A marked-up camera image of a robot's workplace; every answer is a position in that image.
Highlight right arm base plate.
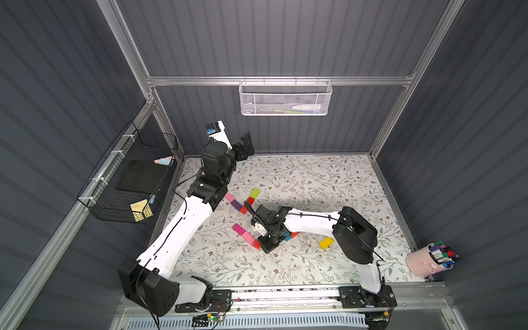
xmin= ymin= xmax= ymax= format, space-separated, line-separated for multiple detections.
xmin=338 ymin=284 xmax=397 ymax=309

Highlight white wire mesh basket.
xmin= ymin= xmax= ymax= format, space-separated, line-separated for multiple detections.
xmin=239 ymin=79 xmax=333 ymax=116

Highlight pink marker cup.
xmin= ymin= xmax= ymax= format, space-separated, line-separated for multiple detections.
xmin=406 ymin=241 xmax=460 ymax=278

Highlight pink block bottom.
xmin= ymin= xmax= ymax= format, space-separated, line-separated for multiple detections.
xmin=242 ymin=232 xmax=255 ymax=245

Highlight magenta block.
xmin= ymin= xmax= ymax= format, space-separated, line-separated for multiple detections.
xmin=232 ymin=224 xmax=247 ymax=237

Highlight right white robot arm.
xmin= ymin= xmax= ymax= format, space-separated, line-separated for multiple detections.
xmin=244 ymin=202 xmax=382 ymax=295

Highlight pink block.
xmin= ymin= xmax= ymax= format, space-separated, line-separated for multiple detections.
xmin=242 ymin=232 xmax=255 ymax=245
xmin=225 ymin=192 xmax=235 ymax=203

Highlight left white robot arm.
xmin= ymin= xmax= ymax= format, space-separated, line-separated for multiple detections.
xmin=119 ymin=120 xmax=255 ymax=318

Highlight yellow block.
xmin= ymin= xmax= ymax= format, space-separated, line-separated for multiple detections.
xmin=319 ymin=237 xmax=334 ymax=250

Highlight white bottle in basket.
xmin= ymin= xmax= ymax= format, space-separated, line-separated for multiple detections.
xmin=292 ymin=104 xmax=322 ymax=113

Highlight black wire basket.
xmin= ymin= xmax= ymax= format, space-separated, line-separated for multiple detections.
xmin=77 ymin=122 xmax=179 ymax=225

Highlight pastel eraser blocks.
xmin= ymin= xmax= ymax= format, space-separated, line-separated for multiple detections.
xmin=154 ymin=156 xmax=173 ymax=166

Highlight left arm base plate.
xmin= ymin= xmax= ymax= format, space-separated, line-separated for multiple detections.
xmin=175 ymin=290 xmax=232 ymax=314

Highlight lime green block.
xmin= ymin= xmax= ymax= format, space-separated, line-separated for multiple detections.
xmin=250 ymin=188 xmax=260 ymax=199

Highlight yellow sticky note pad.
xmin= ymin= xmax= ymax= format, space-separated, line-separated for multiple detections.
xmin=130 ymin=199 xmax=153 ymax=222

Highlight purple block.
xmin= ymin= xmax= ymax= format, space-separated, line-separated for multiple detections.
xmin=230 ymin=200 xmax=243 ymax=211

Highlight black pad in basket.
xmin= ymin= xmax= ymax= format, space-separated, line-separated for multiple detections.
xmin=116 ymin=160 xmax=168 ymax=194

